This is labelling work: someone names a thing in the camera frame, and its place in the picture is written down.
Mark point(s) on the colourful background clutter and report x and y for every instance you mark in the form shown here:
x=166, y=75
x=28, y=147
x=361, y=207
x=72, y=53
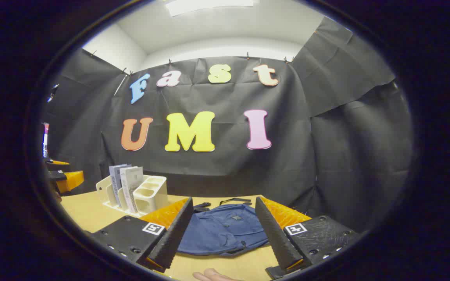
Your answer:
x=45, y=140

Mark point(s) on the black backdrop cloth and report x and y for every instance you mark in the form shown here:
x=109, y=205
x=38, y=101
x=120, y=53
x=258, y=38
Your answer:
x=326, y=148

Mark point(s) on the white plastic bookshelf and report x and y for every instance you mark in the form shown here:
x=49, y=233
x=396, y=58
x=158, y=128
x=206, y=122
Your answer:
x=152, y=195

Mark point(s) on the ceiling light panel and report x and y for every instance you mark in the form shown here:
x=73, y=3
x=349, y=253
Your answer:
x=209, y=6

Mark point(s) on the blue schoolbag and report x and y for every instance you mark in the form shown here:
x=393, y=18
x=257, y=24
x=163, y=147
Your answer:
x=225, y=232

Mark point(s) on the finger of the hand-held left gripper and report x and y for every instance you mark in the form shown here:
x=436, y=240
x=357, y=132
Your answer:
x=59, y=162
x=72, y=180

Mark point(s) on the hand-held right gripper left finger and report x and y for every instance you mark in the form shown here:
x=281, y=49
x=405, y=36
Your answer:
x=174, y=238

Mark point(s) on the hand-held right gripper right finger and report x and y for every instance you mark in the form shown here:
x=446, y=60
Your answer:
x=274, y=234

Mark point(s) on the lavender book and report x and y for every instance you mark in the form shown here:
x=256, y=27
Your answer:
x=115, y=181

